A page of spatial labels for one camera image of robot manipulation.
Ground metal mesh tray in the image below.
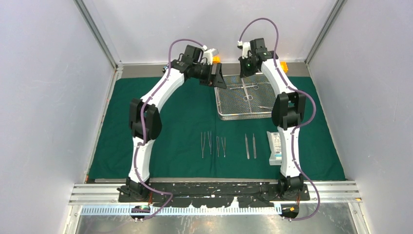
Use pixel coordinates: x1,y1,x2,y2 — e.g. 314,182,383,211
215,73,276,120

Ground green surgical cloth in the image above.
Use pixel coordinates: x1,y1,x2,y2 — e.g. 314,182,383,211
89,77,346,180

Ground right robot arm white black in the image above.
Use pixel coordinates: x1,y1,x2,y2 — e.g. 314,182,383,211
237,38,306,200

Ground yellow toy block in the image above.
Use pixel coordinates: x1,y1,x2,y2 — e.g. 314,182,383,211
280,61,289,74

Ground long steel forceps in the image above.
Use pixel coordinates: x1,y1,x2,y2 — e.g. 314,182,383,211
201,132,206,158

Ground steel scalpel handle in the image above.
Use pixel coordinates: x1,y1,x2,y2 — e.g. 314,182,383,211
253,134,257,159
244,134,250,160

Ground surgical forceps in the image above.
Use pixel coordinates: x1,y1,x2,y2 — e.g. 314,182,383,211
230,83,259,90

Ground thin steel tweezers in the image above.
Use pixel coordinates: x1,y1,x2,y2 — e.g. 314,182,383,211
221,137,226,157

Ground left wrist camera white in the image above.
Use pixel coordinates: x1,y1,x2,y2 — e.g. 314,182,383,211
201,48,219,65

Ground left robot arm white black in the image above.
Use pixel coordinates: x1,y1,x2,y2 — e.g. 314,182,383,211
118,45,226,202

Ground steel spatula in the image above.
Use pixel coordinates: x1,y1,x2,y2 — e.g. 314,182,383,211
207,131,212,155

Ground white paper packet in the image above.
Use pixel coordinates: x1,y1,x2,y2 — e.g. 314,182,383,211
266,132,282,166

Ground aluminium frame rail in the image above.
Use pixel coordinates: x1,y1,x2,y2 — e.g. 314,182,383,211
69,181,363,205

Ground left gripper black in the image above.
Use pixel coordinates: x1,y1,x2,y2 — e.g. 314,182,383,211
193,62,227,89

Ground orange toy brick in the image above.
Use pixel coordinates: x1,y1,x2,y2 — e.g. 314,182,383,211
212,56,221,64

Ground steel scissors blade pair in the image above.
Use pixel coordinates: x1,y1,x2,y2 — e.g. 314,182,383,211
241,78,253,102

